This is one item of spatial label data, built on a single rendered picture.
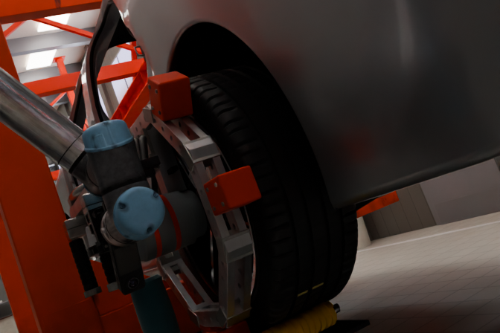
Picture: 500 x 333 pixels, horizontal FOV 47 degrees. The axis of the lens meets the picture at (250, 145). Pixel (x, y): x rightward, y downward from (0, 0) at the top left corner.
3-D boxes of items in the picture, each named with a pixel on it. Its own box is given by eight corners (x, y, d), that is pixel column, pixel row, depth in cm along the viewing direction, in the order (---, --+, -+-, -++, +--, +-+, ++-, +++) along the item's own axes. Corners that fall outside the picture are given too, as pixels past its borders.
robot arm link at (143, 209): (156, 174, 89) (175, 226, 88) (140, 188, 99) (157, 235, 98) (107, 189, 86) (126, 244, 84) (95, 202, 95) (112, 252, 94)
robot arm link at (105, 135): (75, 143, 99) (97, 204, 97) (79, 125, 89) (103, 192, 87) (120, 131, 102) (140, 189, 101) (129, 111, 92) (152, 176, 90)
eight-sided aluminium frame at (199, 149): (282, 317, 118) (190, 72, 125) (254, 329, 115) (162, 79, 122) (199, 317, 166) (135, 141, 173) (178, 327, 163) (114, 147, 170)
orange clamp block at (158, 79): (194, 114, 132) (190, 76, 128) (162, 123, 128) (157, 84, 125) (181, 106, 138) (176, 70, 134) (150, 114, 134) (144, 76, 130)
